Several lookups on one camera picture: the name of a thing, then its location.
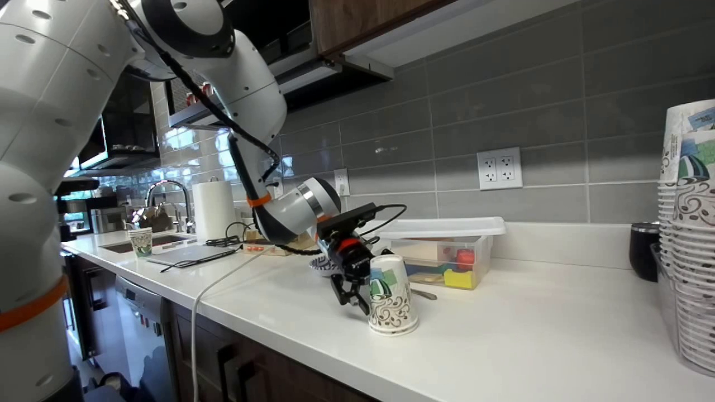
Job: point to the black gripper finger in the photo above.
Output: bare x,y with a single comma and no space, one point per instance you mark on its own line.
364,295
345,292

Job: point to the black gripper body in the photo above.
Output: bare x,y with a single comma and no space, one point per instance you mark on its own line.
348,258

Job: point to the patterned paper cup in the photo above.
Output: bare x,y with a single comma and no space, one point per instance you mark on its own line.
392,298

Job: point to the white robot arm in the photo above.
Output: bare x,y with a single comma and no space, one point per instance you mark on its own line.
45,90

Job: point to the small green paper cup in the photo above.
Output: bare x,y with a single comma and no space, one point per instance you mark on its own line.
142,243

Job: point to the clear plastic container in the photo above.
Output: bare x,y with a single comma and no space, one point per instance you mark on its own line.
440,260

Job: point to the yellow block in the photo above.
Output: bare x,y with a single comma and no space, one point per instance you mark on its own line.
461,281

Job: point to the white container lid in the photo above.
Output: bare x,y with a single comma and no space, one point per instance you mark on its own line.
447,227

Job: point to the red block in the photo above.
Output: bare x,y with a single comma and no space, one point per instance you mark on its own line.
466,260

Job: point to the dark lower cabinet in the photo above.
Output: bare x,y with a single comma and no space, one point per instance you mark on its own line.
254,364

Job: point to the paper towel roll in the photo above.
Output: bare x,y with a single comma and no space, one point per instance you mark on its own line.
213,211

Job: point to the grey flat tray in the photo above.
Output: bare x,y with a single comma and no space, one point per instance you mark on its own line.
190,256

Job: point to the metal faucet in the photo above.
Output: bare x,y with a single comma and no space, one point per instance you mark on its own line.
176,195

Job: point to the kitchen sink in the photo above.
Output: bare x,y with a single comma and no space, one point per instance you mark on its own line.
130,245

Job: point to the wooden upper cabinet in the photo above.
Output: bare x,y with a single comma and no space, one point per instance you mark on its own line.
359,18

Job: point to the microwave oven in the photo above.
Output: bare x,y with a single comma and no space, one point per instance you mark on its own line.
123,134

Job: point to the black coffee machine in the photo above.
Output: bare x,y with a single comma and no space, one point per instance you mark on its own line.
74,212

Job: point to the black mug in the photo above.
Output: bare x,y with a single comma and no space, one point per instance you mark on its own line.
645,254

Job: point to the stack of paper cups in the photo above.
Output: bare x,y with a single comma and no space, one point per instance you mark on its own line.
694,260

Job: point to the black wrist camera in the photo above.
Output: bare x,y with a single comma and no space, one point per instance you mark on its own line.
348,219

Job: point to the white wall outlet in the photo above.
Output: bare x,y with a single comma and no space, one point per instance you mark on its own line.
341,185
500,169

